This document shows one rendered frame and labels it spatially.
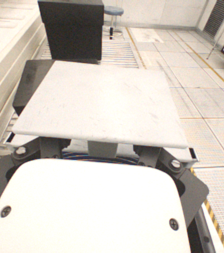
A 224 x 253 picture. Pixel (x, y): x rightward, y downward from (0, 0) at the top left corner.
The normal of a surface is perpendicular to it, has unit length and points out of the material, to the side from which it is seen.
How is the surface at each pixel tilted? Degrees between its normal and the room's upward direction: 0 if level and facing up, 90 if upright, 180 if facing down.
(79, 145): 0
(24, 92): 0
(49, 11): 90
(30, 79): 0
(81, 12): 90
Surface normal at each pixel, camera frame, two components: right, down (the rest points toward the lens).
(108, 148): -0.05, 0.75
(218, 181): 0.08, -0.66
